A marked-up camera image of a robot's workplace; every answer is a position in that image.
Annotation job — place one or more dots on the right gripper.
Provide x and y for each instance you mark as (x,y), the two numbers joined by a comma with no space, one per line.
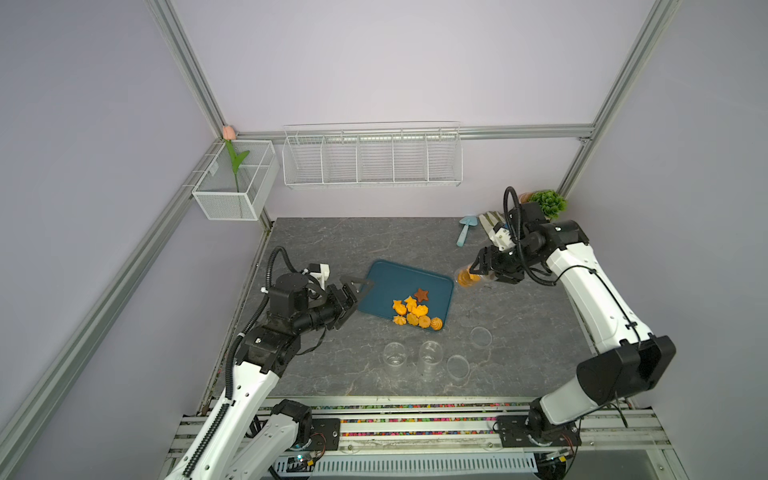
(489,259)

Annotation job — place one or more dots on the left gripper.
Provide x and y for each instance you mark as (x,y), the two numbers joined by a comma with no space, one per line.
(342,307)

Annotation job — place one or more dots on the batch orange cookies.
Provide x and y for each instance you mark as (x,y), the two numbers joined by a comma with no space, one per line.
(466,279)
(418,315)

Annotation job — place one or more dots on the clear cookie jar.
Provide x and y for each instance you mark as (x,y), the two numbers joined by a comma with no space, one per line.
(395,359)
(430,357)
(486,278)

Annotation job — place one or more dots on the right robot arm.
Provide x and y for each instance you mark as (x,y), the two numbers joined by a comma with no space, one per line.
(630,359)

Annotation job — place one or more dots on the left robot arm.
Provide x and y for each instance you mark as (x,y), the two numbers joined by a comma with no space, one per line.
(231,445)

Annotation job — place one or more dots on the beige gardening glove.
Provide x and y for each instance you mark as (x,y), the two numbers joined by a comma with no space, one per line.
(492,223)

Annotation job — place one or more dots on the blue garden trowel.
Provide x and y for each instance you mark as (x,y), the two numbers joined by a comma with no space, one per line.
(467,223)

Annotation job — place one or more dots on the teal plastic tray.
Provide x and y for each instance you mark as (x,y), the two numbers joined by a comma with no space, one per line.
(393,281)

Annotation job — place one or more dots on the potted green plant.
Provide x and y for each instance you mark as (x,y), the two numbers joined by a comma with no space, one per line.
(551,203)

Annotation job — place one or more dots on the artificial pink tulip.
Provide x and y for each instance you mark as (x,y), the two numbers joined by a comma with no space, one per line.
(229,135)

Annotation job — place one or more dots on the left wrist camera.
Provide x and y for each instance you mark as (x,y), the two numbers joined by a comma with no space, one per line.
(320,272)

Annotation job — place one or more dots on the white wire wall shelf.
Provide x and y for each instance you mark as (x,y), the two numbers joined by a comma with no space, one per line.
(418,153)

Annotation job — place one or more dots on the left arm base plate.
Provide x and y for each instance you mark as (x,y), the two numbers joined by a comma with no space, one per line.
(324,435)

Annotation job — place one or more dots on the white mesh wall basket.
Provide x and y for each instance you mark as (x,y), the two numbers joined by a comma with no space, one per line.
(215,191)

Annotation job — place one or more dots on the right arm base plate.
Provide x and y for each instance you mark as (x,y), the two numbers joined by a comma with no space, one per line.
(516,430)

